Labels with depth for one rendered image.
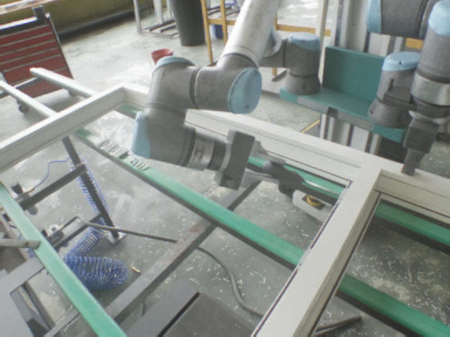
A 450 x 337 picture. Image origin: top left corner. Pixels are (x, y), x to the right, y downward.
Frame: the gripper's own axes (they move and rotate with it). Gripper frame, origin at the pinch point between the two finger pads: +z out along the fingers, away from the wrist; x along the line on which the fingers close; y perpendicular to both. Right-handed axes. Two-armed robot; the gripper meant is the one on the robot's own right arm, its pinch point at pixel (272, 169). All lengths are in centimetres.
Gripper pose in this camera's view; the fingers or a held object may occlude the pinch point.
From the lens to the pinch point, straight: 71.8
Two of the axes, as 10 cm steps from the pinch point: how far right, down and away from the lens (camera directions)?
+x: 3.0, -9.5, -1.3
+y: 3.0, 2.2, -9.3
